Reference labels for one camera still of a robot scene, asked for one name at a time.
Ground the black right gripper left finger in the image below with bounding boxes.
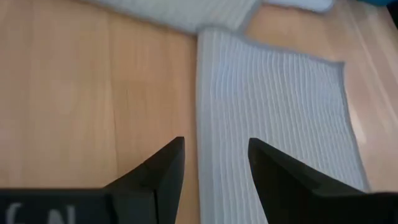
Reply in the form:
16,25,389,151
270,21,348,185
0,136,186,224

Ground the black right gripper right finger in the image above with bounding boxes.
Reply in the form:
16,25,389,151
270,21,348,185
247,138,398,224

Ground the grey waffle microfiber towel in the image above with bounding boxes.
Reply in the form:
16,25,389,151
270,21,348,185
90,0,335,34
195,26,371,224

